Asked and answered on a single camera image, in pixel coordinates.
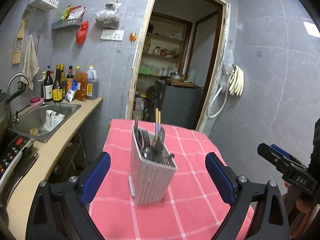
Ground large steel spoon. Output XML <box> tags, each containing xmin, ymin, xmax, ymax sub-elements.
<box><xmin>153</xmin><ymin>127</ymin><xmax>165</xmax><ymax>160</ymax></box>

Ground wooden chopstick purple band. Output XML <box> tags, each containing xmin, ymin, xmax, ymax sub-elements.
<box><xmin>155</xmin><ymin>108</ymin><xmax>159</xmax><ymax>142</ymax></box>

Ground steel table knife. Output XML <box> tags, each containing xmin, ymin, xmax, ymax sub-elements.
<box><xmin>134</xmin><ymin>118</ymin><xmax>140</xmax><ymax>152</ymax></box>

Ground person right hand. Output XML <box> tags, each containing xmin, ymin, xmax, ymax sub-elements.
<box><xmin>284</xmin><ymin>180</ymin><xmax>317</xmax><ymax>228</ymax></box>

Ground pink checked tablecloth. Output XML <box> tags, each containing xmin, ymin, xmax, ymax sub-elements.
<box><xmin>89</xmin><ymin>119</ymin><xmax>230</xmax><ymax>239</ymax></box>

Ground white perforated utensil holder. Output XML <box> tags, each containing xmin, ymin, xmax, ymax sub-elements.
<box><xmin>129</xmin><ymin>128</ymin><xmax>177</xmax><ymax>205</ymax></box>

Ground white jug in sink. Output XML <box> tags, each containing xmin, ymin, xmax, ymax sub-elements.
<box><xmin>45</xmin><ymin>110</ymin><xmax>65</xmax><ymax>132</ymax></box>

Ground cream rubber gloves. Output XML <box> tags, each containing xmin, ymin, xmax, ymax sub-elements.
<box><xmin>228</xmin><ymin>64</ymin><xmax>245</xmax><ymax>96</ymax></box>

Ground grey cabinet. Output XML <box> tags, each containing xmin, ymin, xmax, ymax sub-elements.
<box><xmin>150</xmin><ymin>80</ymin><xmax>202</xmax><ymax>129</ymax></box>

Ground stainless steel sink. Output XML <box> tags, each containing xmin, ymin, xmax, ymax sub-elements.
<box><xmin>9</xmin><ymin>102</ymin><xmax>81</xmax><ymax>142</ymax></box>

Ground black induction cooktop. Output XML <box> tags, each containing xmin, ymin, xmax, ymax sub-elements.
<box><xmin>0</xmin><ymin>129</ymin><xmax>34</xmax><ymax>191</ymax></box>

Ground blue white packet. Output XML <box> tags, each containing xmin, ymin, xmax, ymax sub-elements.
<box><xmin>65</xmin><ymin>80</ymin><xmax>78</xmax><ymax>102</ymax></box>

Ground yellow label sauce bottle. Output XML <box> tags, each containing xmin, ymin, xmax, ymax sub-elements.
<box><xmin>52</xmin><ymin>64</ymin><xmax>62</xmax><ymax>102</ymax></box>

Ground chrome faucet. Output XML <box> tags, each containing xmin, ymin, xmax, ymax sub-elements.
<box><xmin>6</xmin><ymin>73</ymin><xmax>32</xmax><ymax>128</ymax></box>

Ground white plastic jug on floor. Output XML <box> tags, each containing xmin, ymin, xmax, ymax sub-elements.
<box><xmin>134</xmin><ymin>97</ymin><xmax>145</xmax><ymax>120</ymax></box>

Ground pink sponge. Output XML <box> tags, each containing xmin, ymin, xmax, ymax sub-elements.
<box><xmin>30</xmin><ymin>97</ymin><xmax>44</xmax><ymax>107</ymax></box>

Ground large oil jug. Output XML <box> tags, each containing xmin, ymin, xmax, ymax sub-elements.
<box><xmin>86</xmin><ymin>65</ymin><xmax>99</xmax><ymax>100</ymax></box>

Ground dark soy sauce bottle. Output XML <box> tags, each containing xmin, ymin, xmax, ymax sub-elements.
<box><xmin>43</xmin><ymin>66</ymin><xmax>53</xmax><ymax>101</ymax></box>

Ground red cap sauce bottle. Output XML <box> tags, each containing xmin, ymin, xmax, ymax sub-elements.
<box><xmin>66</xmin><ymin>66</ymin><xmax>74</xmax><ymax>92</ymax></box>

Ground steel wok with lid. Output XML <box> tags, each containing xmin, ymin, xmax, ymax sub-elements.
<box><xmin>1</xmin><ymin>92</ymin><xmax>10</xmax><ymax>132</ymax></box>

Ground green box on shelf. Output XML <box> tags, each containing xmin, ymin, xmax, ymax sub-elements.
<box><xmin>138</xmin><ymin>66</ymin><xmax>151</xmax><ymax>75</ymax></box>

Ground beige hanging towel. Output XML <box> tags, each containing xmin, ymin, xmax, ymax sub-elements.
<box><xmin>21</xmin><ymin>35</ymin><xmax>39</xmax><ymax>90</ymax></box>

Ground wooden shelf unit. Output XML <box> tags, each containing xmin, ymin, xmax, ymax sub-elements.
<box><xmin>138</xmin><ymin>12</ymin><xmax>193</xmax><ymax>77</ymax></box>

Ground wooden grater board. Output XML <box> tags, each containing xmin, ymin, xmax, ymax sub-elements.
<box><xmin>11</xmin><ymin>18</ymin><xmax>27</xmax><ymax>65</ymax></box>

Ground red plastic bag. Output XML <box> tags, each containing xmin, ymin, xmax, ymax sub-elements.
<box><xmin>75</xmin><ymin>21</ymin><xmax>89</xmax><ymax>45</ymax></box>

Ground clear bag of dried goods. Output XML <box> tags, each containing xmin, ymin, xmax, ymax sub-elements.
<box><xmin>95</xmin><ymin>0</ymin><xmax>121</xmax><ymax>29</ymax></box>

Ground white hose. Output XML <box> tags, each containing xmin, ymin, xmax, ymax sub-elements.
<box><xmin>206</xmin><ymin>65</ymin><xmax>235</xmax><ymax>119</ymax></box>

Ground white wall switch socket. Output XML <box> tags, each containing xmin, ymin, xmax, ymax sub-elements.
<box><xmin>100</xmin><ymin>30</ymin><xmax>124</xmax><ymax>41</ymax></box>

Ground orange wall hook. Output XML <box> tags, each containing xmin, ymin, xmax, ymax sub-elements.
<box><xmin>129</xmin><ymin>33</ymin><xmax>137</xmax><ymax>42</ymax></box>

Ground grey wall shelf rack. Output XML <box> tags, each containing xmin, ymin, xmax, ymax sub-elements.
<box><xmin>52</xmin><ymin>17</ymin><xmax>83</xmax><ymax>30</ymax></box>

